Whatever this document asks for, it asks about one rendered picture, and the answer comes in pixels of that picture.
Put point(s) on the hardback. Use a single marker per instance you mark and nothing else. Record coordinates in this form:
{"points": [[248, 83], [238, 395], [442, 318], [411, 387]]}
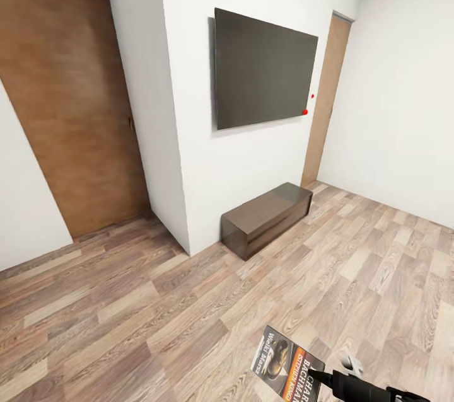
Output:
{"points": [[284, 365]]}

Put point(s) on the bench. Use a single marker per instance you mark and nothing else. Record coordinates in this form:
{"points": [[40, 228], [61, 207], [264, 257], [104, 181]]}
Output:
{"points": [[250, 227]]}

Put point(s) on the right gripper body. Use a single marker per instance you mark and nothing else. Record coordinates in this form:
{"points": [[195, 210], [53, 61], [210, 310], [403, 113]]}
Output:
{"points": [[350, 389]]}

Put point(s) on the sliding door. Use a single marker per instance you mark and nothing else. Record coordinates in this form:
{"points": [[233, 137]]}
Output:
{"points": [[62, 67], [338, 37]]}

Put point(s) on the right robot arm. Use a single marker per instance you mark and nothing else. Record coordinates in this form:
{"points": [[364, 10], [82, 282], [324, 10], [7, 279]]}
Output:
{"points": [[349, 387]]}

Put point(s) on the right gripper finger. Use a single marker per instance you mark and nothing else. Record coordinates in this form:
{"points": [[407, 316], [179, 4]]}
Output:
{"points": [[323, 377]]}

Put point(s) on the wall mounted tv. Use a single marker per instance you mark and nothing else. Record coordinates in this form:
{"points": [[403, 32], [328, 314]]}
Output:
{"points": [[263, 71]]}

